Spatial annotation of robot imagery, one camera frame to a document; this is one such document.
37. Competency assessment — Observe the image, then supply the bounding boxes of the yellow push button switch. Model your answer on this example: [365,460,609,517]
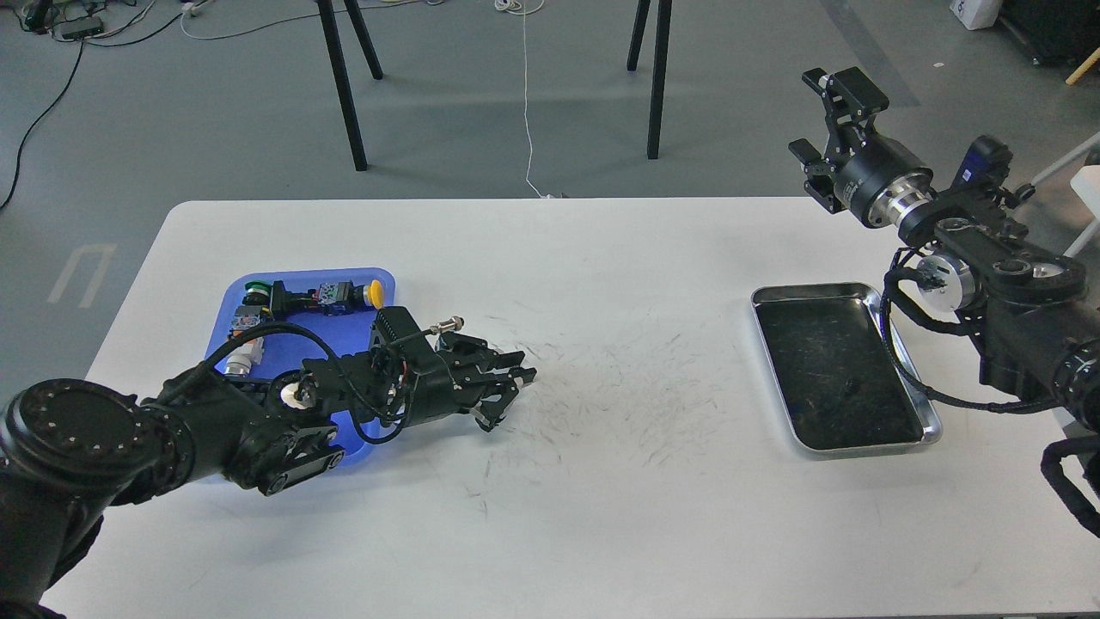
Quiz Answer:
[270,279,386,320]

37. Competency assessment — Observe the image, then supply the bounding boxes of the black tripod legs right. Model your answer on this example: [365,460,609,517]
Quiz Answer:
[626,0,673,161]

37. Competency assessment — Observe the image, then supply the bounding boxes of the white cable on floor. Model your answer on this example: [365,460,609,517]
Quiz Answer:
[494,0,558,199]

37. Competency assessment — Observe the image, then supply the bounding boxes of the silver metal tray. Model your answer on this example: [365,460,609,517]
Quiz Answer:
[750,281,943,457]

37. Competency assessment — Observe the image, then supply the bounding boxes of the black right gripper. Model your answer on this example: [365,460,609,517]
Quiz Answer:
[789,67,932,229]

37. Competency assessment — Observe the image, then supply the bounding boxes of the white chair frame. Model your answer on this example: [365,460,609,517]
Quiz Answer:
[1029,131,1099,258]

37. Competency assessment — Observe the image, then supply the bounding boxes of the silver industrial part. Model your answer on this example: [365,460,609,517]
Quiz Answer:
[224,305,271,377]

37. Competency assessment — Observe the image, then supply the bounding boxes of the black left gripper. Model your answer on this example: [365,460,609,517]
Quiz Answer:
[397,334,537,432]

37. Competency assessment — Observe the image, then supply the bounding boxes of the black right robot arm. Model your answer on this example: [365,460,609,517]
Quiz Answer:
[789,67,1099,534]

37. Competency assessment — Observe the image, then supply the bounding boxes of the green push button switch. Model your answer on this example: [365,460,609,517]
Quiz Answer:
[240,279,272,307]

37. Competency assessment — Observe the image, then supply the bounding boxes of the blue plastic tray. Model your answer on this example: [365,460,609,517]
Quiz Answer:
[205,267,396,474]

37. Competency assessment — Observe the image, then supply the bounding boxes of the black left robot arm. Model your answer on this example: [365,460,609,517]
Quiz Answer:
[1,306,537,618]

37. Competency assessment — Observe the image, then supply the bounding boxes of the black tripod legs left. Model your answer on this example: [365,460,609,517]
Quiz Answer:
[315,1,384,172]

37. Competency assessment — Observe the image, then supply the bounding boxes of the white box on floor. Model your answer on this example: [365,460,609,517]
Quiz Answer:
[948,0,1003,31]

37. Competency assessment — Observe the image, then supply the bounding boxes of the black cables on floor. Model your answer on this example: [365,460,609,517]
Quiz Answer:
[0,0,207,212]

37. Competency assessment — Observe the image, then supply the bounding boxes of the black tripod legs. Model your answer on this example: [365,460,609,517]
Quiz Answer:
[626,0,673,161]
[315,1,384,172]

